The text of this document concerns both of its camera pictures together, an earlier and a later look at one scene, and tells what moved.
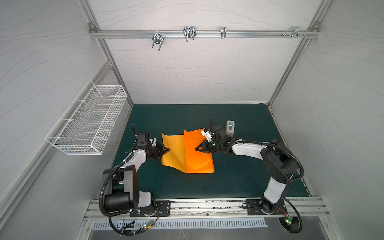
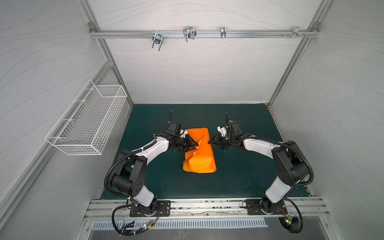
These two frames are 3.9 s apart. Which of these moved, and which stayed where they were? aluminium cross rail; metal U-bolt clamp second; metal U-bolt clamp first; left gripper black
Moved: left gripper black
Stayed: metal U-bolt clamp second; aluminium cross rail; metal U-bolt clamp first
